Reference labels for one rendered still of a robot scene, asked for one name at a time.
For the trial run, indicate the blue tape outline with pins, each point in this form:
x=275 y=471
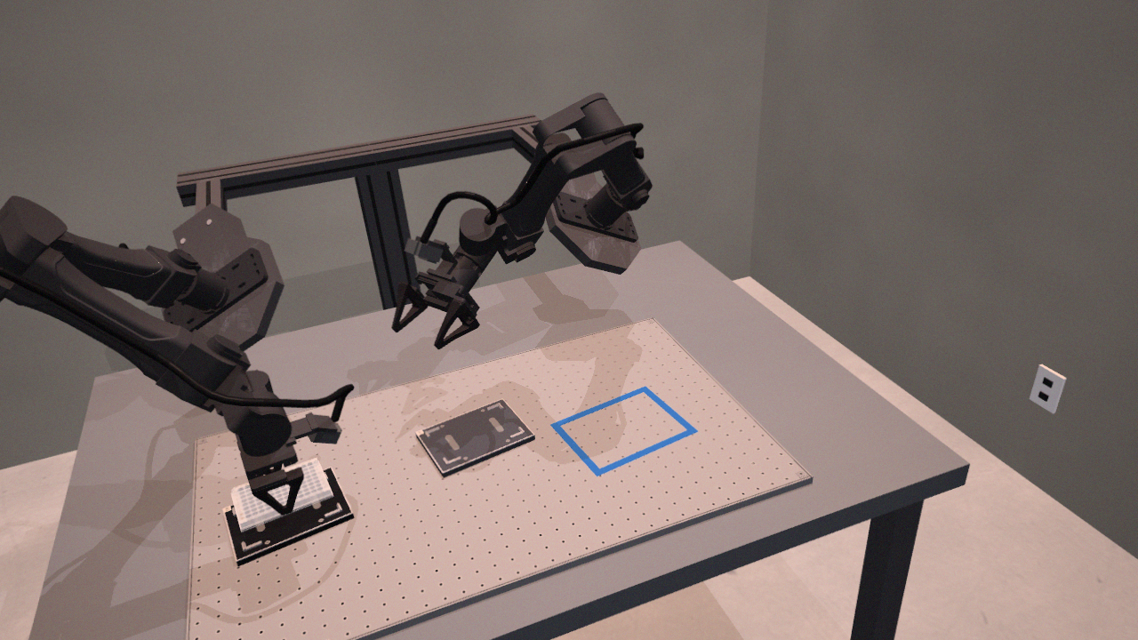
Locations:
x=600 y=471

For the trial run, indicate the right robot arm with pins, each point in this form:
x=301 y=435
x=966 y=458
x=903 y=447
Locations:
x=60 y=286

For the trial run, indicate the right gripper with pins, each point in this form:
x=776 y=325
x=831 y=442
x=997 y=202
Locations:
x=256 y=463

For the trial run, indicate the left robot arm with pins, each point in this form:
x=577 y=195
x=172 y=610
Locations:
x=516 y=241

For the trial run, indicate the white well plate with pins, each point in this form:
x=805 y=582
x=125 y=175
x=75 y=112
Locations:
x=253 y=512

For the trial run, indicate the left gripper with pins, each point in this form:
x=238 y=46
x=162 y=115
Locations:
x=445 y=293

